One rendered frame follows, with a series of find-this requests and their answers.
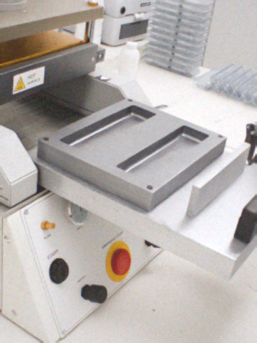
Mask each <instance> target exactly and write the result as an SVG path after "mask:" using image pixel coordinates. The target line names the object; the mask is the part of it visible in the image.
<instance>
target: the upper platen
mask: <svg viewBox="0 0 257 343"><path fill-rule="evenodd" d="M84 42H85V41H84V40H81V39H79V38H75V37H74V36H69V35H66V34H63V33H61V32H59V31H53V30H52V31H45V32H43V33H39V34H33V35H30V36H26V37H22V38H17V39H14V40H10V41H4V42H1V43H0V69H1V68H3V67H7V66H11V65H13V64H18V63H21V62H23V61H26V60H31V59H34V58H36V57H41V56H44V55H46V54H52V53H54V52H58V51H62V50H65V49H67V48H71V47H75V46H78V45H81V44H84Z"/></svg>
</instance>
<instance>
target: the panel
mask: <svg viewBox="0 0 257 343"><path fill-rule="evenodd" d="M66 201H67V199H66V198H62V197H61V196H59V195H58V194H55V193H53V192H50V193H48V194H45V195H44V196H42V197H41V198H38V199H37V200H36V201H33V202H32V203H31V204H29V205H28V206H26V207H23V208H22V209H21V210H19V211H20V214H21V218H22V220H23V224H24V228H25V231H26V234H27V238H28V242H29V245H30V248H31V252H32V255H33V258H34V261H35V264H36V267H37V271H38V273H39V276H40V278H41V283H42V285H43V287H44V291H45V293H46V296H47V300H48V302H49V305H50V308H51V311H52V314H53V316H54V321H55V323H56V325H57V330H58V331H59V335H60V339H62V337H64V336H65V335H66V334H67V333H69V332H70V330H71V329H73V328H74V327H76V326H77V325H78V324H79V323H80V322H81V321H82V320H84V319H85V317H87V316H88V315H89V314H91V313H92V312H93V310H94V309H95V308H96V307H98V306H100V305H101V304H99V303H94V302H90V301H89V300H85V299H84V298H83V297H82V296H81V290H82V288H83V287H84V286H85V285H89V286H91V285H101V286H105V288H106V289H107V297H106V299H108V298H109V297H110V296H111V295H112V294H113V293H114V292H115V291H116V290H117V289H119V288H120V287H121V286H122V285H123V284H124V283H125V282H126V281H127V280H128V279H130V278H131V277H132V276H134V275H135V274H136V273H137V272H138V271H139V270H140V269H141V268H142V267H144V266H145V265H146V264H147V262H148V261H149V260H151V259H152V258H153V257H154V256H155V255H156V254H157V253H159V252H160V251H161V250H163V249H158V248H153V247H152V246H149V247H148V246H147V244H146V243H145V239H143V238H141V237H140V236H138V235H136V234H132V233H130V232H128V231H127V230H124V229H122V228H121V227H118V226H116V224H114V223H112V222H110V221H108V220H106V219H104V218H102V217H100V216H98V215H96V214H94V213H92V212H90V214H89V217H88V219H87V220H86V221H85V223H84V224H82V225H80V226H77V225H72V224H70V223H69V222H68V221H67V219H66V217H65V213H64V207H65V203H66ZM117 249H125V250H127V251H128V252H129V254H130V257H131V265H130V267H129V269H128V271H127V273H126V274H125V275H123V276H119V275H116V274H114V272H113V271H112V267H111V259H112V255H113V253H114V252H115V251H116V250H117ZM58 260H63V261H65V262H66V263H67V264H68V266H69V274H68V277H67V280H66V281H63V282H58V281H56V280H54V278H53V277H52V268H53V265H54V264H55V263H56V262H57V261H58Z"/></svg>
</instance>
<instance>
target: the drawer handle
mask: <svg viewBox="0 0 257 343"><path fill-rule="evenodd" d="M256 228H257V193H256V194H255V196H254V197H253V198H252V199H251V200H250V201H249V202H248V203H247V204H246V205H245V207H244V208H243V209H242V213H241V215H240V217H239V219H238V223H237V225H236V229H235V232H234V234H233V236H234V237H235V238H237V239H239V240H241V241H245V242H247V243H249V242H250V241H251V240H252V238H253V237H254V234H255V230H256Z"/></svg>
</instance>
